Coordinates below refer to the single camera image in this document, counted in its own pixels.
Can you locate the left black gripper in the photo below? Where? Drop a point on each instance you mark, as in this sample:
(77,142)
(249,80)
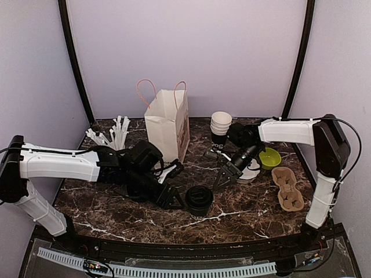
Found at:
(167,198)

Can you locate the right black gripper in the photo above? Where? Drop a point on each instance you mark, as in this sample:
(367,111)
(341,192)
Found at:
(234,175)

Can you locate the black paper coffee cup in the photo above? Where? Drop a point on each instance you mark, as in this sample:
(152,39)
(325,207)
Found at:
(199,199)

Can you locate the stack of black cup lids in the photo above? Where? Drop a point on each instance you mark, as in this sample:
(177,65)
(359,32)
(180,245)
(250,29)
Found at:
(138,193)

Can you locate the stack of paper coffee cups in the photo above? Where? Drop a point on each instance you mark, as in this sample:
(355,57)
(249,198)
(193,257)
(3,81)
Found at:
(219,125)

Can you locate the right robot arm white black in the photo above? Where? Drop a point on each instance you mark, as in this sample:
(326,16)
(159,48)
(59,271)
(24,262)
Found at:
(325,134)

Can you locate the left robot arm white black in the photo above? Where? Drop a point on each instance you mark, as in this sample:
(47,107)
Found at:
(21,162)

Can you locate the white scalloped dish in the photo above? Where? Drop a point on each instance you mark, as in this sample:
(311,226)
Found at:
(250,173)

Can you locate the green bowl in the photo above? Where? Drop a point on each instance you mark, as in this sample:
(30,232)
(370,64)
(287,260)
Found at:
(270,158)

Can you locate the brown cardboard cup carrier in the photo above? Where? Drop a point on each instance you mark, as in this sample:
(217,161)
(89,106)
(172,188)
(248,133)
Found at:
(290,198)

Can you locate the white paper gift bag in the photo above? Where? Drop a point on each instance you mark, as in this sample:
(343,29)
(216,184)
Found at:
(167,122)

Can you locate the bundle of wrapped white straws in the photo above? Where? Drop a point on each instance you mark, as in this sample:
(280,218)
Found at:
(118,134)

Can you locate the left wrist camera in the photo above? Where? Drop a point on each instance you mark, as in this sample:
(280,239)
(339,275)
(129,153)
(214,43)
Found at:
(171,171)

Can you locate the right black frame post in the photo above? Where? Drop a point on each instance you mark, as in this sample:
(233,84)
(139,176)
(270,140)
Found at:
(309,13)

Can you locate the black frame post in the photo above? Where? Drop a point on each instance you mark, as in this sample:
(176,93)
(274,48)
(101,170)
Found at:
(309,13)
(67,31)

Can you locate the left black frame post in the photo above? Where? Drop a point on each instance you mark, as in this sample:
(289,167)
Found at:
(67,31)

